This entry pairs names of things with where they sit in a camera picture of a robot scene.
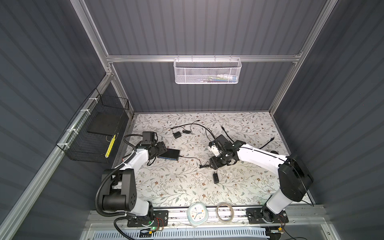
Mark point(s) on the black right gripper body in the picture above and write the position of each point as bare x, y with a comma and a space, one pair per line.
219, 160

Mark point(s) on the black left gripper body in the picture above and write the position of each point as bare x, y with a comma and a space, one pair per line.
158, 149

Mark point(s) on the black network switch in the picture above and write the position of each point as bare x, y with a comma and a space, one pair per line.
171, 154

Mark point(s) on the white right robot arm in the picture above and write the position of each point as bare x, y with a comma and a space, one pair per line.
294, 177

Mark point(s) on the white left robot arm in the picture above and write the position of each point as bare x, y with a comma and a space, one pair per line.
117, 194

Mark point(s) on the black foam pad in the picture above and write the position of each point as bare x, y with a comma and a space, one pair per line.
104, 124

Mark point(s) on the white analog clock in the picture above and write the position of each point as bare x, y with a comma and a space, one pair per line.
197, 214

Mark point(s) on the black power adapter with cord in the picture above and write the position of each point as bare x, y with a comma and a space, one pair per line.
183, 131

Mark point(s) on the black wire wall basket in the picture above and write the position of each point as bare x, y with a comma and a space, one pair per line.
79, 145

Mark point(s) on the white wire mesh basket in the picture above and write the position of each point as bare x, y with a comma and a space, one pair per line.
213, 71

